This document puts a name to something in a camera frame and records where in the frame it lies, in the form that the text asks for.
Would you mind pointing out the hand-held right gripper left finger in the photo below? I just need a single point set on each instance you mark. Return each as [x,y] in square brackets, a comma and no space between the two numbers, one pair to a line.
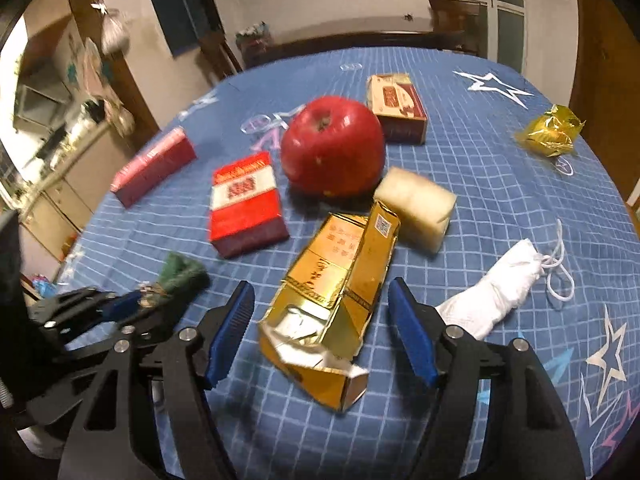
[230,332]

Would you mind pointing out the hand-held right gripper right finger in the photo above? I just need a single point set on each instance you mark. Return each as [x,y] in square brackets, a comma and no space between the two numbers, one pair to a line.
[411,332]

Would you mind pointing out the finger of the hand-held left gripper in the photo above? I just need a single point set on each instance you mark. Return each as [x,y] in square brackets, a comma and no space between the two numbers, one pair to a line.
[145,322]
[122,304]

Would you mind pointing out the green scouring pad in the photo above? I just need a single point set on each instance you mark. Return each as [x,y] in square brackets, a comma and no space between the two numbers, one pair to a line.
[182,272]

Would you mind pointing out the gold cardboard carton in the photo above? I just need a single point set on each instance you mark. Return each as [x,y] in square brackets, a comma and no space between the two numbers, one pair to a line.
[335,280]

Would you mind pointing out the blue plastic bag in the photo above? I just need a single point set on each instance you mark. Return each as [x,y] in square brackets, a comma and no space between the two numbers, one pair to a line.
[46,287]

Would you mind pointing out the white face mask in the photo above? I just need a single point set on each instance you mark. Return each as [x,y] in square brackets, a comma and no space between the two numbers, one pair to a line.
[495,285]

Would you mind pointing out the pale sponge block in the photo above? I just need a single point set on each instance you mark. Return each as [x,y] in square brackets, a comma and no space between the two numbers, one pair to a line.
[415,205]

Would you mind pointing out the beige kitchen cabinet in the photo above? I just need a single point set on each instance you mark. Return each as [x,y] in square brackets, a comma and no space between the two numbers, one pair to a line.
[75,185]

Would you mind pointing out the red white cigarette box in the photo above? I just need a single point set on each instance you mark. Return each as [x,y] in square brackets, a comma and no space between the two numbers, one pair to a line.
[245,205]

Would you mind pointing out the red pink cigarette box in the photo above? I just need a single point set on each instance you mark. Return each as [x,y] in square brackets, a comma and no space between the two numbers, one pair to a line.
[152,167]

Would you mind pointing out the blue checked star tablecloth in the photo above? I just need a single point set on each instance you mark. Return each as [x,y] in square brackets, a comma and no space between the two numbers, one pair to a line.
[500,200]

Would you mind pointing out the red apple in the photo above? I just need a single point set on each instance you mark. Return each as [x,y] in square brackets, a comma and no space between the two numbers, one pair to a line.
[332,145]

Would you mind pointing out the cream red cigarette box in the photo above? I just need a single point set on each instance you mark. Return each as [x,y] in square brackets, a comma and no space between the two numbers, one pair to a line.
[397,107]

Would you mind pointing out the crumpled yellow foil wrapper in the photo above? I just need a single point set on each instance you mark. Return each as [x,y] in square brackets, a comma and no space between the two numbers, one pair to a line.
[549,132]

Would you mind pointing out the dark wooden chair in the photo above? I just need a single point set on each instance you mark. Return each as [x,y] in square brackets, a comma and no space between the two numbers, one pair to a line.
[217,57]

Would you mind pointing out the white hanging bag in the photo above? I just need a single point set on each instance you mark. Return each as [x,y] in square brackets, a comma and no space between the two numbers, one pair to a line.
[115,32]

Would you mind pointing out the long brown wooden desk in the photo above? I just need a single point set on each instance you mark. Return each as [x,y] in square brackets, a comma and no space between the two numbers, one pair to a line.
[360,40]

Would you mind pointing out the dark window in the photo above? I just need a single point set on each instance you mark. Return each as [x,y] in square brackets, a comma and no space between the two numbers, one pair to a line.
[180,5]

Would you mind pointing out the tall brown wooden chair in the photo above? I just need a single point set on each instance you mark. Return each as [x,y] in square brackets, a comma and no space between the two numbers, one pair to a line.
[455,20]

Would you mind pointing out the frosted glass double door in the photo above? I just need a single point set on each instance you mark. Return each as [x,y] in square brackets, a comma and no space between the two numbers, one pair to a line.
[492,10]

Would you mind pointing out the large brown wooden door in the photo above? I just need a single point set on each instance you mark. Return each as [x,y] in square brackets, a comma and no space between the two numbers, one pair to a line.
[607,60]

